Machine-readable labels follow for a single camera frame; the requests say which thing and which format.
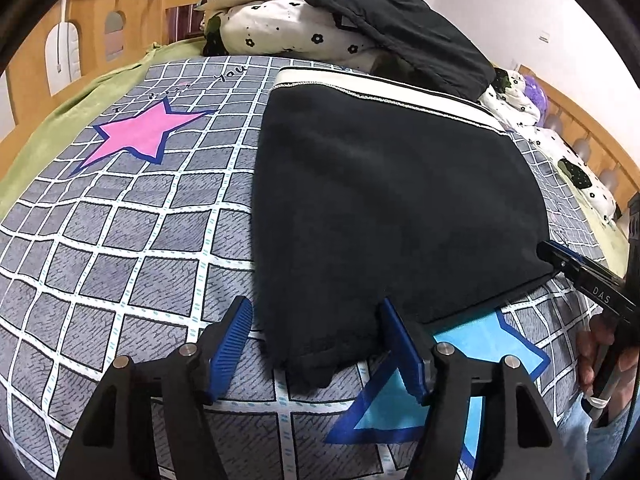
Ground black pants with white stripe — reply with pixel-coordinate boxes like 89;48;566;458
251;66;552;390

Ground person right hand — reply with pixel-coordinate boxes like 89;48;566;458
575;311;640;421

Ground grey checked star bedsheet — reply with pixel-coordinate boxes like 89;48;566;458
0;54;609;480

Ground purple plush toy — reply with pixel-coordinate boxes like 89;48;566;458
524;75;549;126

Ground green fleece blanket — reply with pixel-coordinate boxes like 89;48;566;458
1;38;205;216

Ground black garment pile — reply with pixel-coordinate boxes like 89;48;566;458
306;0;496;101

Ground white floral folded quilt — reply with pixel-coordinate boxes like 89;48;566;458
202;0;544;127

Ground white charging cable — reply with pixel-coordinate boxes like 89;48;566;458
55;0;71;74

